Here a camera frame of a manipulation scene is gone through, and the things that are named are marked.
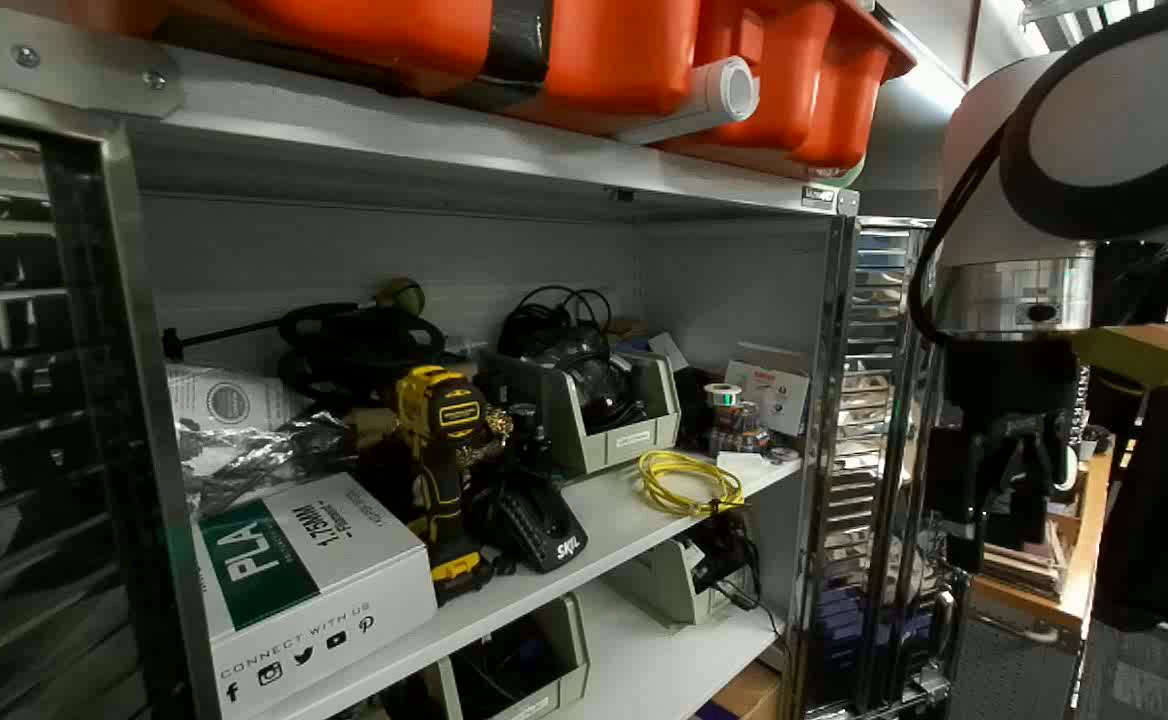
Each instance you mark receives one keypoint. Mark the black power tool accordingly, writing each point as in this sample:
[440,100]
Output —
[345,340]

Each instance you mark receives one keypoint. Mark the yellow held object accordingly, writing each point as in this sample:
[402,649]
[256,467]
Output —
[1149,355]

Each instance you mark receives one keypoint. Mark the black battery charger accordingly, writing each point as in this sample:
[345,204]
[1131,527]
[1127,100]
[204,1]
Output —
[538,523]

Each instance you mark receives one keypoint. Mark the clear bag with white mask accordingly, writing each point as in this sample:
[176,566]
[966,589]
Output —
[229,421]

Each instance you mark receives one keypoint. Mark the white bin label sticker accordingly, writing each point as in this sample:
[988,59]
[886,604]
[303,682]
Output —
[631,442]

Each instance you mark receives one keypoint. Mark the steel rack cabinet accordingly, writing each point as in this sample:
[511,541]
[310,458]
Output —
[886,442]

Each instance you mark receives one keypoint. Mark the white green PLA box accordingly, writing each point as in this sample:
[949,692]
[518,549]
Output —
[306,584]

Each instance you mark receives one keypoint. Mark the reflective steel cabinet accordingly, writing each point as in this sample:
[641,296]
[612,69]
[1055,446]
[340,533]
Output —
[26,442]

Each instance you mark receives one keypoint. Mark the wooden table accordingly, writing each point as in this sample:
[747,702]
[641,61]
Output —
[1056,566]

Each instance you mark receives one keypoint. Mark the white plastic tube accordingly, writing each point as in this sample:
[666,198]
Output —
[704,100]

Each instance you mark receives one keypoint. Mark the white printed package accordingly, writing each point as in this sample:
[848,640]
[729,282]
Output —
[769,393]

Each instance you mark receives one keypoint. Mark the orange plastic storage bin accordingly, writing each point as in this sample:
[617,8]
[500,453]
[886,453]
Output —
[799,73]
[386,43]

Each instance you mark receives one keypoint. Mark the grey metal shelf unit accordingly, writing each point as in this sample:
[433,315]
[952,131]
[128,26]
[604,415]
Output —
[507,163]

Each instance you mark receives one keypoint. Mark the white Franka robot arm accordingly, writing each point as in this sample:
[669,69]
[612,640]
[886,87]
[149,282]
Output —
[1089,146]

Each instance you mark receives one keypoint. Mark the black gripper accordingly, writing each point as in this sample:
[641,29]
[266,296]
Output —
[1006,393]

